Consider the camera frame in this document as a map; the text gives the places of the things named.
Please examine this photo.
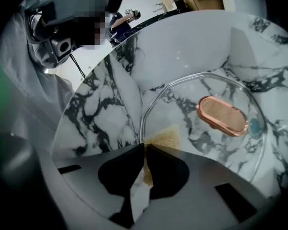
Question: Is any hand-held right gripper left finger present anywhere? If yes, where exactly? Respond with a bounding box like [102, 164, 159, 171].
[54, 142, 145, 230]

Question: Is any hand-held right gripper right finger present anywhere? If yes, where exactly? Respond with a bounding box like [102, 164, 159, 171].
[133, 143, 270, 230]

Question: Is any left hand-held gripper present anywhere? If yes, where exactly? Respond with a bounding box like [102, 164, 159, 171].
[20, 0, 125, 69]

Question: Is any beige loofah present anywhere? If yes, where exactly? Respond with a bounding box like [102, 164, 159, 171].
[143, 125, 182, 189]

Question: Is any black marble table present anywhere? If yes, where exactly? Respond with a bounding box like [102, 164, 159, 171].
[110, 7, 197, 48]

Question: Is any small chrome table faucet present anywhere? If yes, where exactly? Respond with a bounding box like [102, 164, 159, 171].
[152, 2, 168, 14]

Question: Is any teal sink drain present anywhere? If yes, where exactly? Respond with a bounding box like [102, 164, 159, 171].
[247, 117, 264, 139]

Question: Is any black pump soap dispenser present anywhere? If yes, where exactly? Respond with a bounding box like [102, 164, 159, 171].
[170, 0, 186, 11]

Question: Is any person's grey jacket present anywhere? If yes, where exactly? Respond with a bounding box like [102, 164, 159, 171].
[0, 8, 75, 158]

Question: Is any white marble sink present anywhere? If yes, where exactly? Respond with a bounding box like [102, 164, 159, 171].
[51, 10, 288, 225]

